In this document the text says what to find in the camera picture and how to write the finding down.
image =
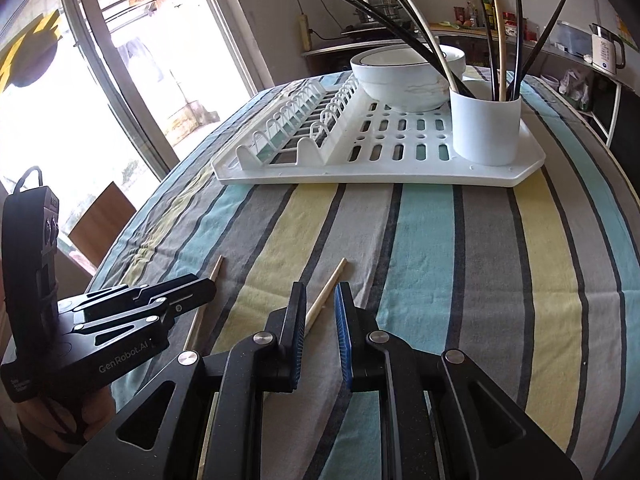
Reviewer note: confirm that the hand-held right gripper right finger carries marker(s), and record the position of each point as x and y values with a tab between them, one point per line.
344	340

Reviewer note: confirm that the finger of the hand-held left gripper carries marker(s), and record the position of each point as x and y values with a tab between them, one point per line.
145	317
190	290

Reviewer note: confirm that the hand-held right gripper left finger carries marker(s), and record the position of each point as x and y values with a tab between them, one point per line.
300	360

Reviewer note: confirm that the wooden chopstick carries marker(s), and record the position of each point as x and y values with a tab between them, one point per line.
497	20
327	290
422	12
194	327

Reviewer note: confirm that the white utensil cup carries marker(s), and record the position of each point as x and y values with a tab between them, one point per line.
485	130

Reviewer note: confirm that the black chopstick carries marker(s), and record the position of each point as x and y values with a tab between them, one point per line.
485	35
407	5
516	20
370	16
547	27
380	13
490	40

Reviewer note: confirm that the person's left hand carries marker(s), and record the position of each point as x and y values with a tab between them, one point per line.
100	405

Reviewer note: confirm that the brown wooden board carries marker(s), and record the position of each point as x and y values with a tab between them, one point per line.
102	220

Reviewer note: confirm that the striped tablecloth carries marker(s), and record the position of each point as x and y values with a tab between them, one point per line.
450	260

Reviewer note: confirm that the white plastic dish rack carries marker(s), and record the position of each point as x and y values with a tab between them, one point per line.
350	160

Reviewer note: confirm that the black-rimmed white bowl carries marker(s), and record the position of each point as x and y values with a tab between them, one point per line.
400	85

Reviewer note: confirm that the beige power strip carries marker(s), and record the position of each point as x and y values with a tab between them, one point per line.
303	32

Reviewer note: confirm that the plain white bowl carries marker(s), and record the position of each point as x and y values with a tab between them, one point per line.
457	60

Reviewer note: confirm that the gas stove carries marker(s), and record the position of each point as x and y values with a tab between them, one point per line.
370	30

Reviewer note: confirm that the wooden cutting board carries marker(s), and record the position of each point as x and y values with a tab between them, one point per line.
450	27

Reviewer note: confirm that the steel steamer pot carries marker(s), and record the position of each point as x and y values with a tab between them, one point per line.
377	5

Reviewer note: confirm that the crumpled plastic bag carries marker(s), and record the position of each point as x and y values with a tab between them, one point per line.
575	87

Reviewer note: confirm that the red jar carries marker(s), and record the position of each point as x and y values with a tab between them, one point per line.
458	16

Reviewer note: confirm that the dark panel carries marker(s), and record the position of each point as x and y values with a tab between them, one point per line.
606	110

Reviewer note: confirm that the clear bottle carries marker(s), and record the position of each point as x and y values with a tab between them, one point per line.
471	12

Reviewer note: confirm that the green bottle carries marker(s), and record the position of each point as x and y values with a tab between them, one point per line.
483	15

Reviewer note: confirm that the red tin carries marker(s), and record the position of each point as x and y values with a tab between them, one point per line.
509	17

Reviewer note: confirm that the clear plastic storage box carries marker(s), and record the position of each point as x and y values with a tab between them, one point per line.
572	37

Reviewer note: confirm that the white electric kettle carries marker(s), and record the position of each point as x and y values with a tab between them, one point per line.
602	52

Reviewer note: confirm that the window frame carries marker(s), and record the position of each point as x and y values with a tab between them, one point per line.
116	85

